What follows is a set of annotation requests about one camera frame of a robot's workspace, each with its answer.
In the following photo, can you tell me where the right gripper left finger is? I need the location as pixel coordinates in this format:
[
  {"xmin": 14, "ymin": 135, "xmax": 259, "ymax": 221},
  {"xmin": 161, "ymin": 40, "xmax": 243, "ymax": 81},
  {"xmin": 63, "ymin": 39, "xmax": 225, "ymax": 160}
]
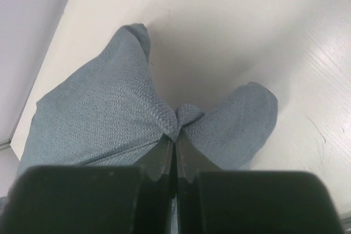
[{"xmin": 1, "ymin": 138, "xmax": 173, "ymax": 233}]

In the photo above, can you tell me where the blue beige striped pillowcase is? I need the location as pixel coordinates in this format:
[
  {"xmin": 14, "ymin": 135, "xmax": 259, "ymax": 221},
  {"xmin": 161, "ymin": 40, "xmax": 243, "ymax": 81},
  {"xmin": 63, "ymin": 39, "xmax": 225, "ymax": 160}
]
[{"xmin": 17, "ymin": 24, "xmax": 278, "ymax": 175}]

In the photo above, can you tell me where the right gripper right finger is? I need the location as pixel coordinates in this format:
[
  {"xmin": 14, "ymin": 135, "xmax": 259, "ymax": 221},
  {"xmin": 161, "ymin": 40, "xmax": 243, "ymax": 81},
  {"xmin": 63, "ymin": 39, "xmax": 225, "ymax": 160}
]
[{"xmin": 175, "ymin": 135, "xmax": 344, "ymax": 233}]

